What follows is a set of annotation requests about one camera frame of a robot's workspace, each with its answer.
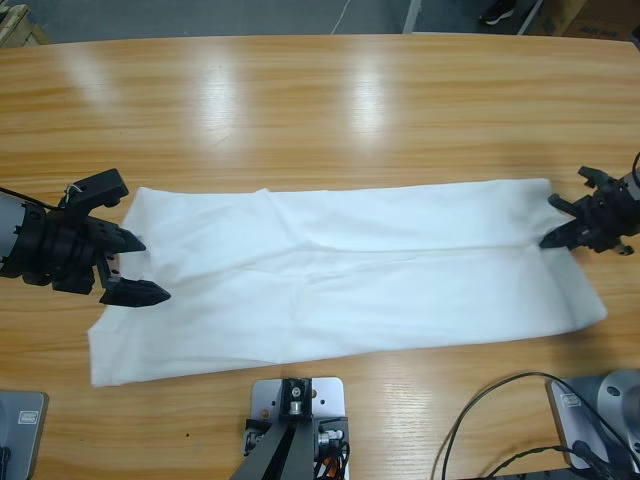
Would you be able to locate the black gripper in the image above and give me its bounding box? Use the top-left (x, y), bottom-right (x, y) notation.
top-left (538, 177), bottom-right (640, 257)
top-left (3, 204), bottom-right (173, 308)

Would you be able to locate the white T-shirt with black logo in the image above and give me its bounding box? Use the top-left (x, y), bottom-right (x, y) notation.
top-left (88, 177), bottom-right (609, 389)

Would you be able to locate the slanted pale bar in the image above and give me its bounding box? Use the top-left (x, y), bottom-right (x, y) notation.
top-left (516, 0), bottom-right (546, 36)

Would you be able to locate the cardboard box with blue print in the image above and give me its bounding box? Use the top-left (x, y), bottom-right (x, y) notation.
top-left (529, 0), bottom-right (640, 40)

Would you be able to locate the black shoe with white sole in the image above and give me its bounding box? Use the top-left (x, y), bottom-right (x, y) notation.
top-left (478, 0), bottom-right (516, 26)

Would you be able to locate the white table leg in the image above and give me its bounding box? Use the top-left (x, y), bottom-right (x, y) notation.
top-left (402, 0), bottom-right (422, 34)

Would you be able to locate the wooden pallet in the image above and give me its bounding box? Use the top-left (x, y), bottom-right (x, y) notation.
top-left (0, 4), bottom-right (49, 49)

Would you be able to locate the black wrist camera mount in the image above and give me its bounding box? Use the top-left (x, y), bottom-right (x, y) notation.
top-left (58, 168), bottom-right (130, 221)
top-left (577, 165), bottom-right (624, 194)

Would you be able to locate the black cable on table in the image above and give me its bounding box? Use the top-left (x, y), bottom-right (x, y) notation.
top-left (433, 370), bottom-right (640, 480)

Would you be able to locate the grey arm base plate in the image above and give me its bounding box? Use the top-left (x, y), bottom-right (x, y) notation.
top-left (0, 390), bottom-right (50, 480)
top-left (545, 368), bottom-right (640, 471)

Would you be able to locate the thin twisted black cable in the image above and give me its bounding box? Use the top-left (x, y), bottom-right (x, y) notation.
top-left (487, 444), bottom-right (581, 476)

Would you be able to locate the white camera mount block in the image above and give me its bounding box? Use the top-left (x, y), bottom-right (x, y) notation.
top-left (242, 377), bottom-right (351, 480)

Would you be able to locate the orange and black cable bundle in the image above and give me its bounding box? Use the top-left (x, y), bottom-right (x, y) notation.
top-left (313, 442), bottom-right (352, 480)

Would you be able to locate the white floor cable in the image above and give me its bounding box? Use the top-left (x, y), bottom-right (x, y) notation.
top-left (332, 0), bottom-right (352, 36)

